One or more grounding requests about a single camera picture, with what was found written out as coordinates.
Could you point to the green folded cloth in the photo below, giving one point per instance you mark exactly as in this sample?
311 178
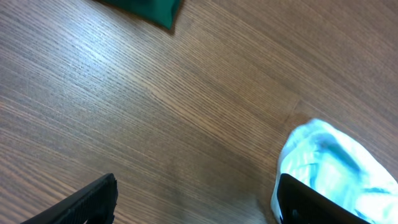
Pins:
161 12

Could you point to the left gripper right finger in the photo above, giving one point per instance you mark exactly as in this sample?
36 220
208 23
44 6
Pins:
299 204

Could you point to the light blue striped garment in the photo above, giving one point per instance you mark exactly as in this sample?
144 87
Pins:
338 167

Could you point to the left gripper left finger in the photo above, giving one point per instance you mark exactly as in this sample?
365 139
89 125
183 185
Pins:
93 204

